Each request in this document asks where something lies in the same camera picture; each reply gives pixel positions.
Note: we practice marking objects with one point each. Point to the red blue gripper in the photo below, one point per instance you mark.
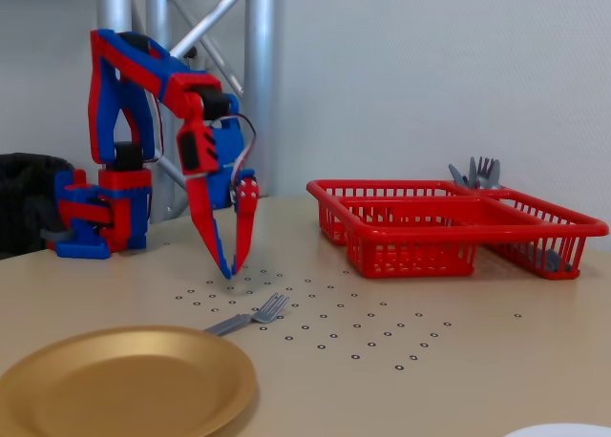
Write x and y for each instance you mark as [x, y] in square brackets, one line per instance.
[221, 185]

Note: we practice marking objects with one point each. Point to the grey plastic fork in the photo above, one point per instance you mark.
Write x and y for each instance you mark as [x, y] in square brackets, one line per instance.
[234, 323]
[484, 170]

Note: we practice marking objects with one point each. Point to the gold plastic plate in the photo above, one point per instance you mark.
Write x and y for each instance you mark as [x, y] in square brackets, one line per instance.
[129, 389]

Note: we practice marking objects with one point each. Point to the red blue robot arm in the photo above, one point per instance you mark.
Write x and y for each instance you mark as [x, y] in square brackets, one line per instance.
[143, 69]

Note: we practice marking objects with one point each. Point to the red plastic dish basket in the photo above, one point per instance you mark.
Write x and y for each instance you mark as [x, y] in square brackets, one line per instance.
[406, 232]

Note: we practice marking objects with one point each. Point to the black fabric chair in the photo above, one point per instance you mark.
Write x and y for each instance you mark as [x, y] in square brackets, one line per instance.
[24, 193]

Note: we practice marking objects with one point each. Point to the silver metal truss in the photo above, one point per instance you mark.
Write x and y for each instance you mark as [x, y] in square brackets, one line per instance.
[260, 7]

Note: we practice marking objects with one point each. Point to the grey plastic knife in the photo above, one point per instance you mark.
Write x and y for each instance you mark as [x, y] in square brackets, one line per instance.
[472, 172]
[457, 174]

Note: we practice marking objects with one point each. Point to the grey plastic spoon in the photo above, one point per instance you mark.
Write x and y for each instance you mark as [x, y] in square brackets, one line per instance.
[495, 177]

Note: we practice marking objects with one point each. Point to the dark grey utensil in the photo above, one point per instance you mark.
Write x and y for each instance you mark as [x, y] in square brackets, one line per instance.
[549, 260]

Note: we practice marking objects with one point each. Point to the white round disc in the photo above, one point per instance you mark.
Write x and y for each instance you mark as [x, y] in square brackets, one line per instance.
[563, 432]

